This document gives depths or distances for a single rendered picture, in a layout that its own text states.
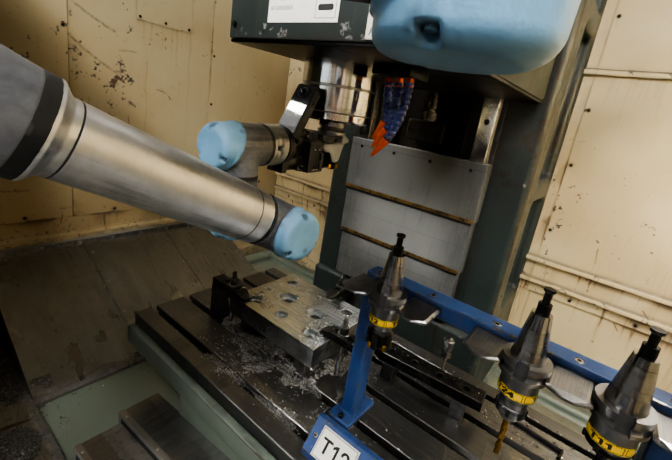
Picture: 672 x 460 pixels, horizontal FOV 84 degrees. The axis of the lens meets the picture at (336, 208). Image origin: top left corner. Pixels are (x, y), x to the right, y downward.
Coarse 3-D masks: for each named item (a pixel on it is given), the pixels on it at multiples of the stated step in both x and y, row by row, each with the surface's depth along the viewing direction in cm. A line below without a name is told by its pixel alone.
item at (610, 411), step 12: (600, 384) 47; (600, 396) 45; (600, 408) 45; (612, 408) 44; (600, 420) 44; (612, 420) 44; (624, 420) 43; (636, 420) 42; (648, 420) 42; (624, 432) 43; (636, 432) 43; (648, 432) 43
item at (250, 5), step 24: (240, 0) 68; (264, 0) 65; (240, 24) 69; (264, 24) 65; (288, 24) 62; (312, 24) 59; (336, 24) 56; (360, 24) 54; (264, 48) 75; (288, 48) 69; (312, 48) 64; (336, 48) 59; (360, 48) 56; (432, 72) 70; (456, 72) 65; (528, 72) 78; (480, 96) 105; (504, 96) 94; (528, 96) 85
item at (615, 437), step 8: (592, 416) 47; (592, 424) 46; (600, 424) 45; (600, 432) 45; (608, 432) 44; (616, 432) 44; (608, 440) 44; (616, 440) 44; (624, 440) 43; (632, 448) 44
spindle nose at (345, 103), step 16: (304, 64) 79; (320, 64) 74; (336, 64) 73; (352, 64) 74; (304, 80) 79; (320, 80) 75; (336, 80) 74; (352, 80) 75; (368, 80) 77; (320, 96) 76; (336, 96) 75; (352, 96) 76; (368, 96) 78; (320, 112) 76; (336, 112) 76; (352, 112) 77; (368, 112) 80
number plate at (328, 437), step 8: (328, 432) 67; (320, 440) 67; (328, 440) 66; (336, 440) 66; (344, 440) 65; (320, 448) 66; (328, 448) 65; (336, 448) 65; (344, 448) 64; (352, 448) 64; (320, 456) 65; (328, 456) 65; (336, 456) 64; (344, 456) 64; (352, 456) 63
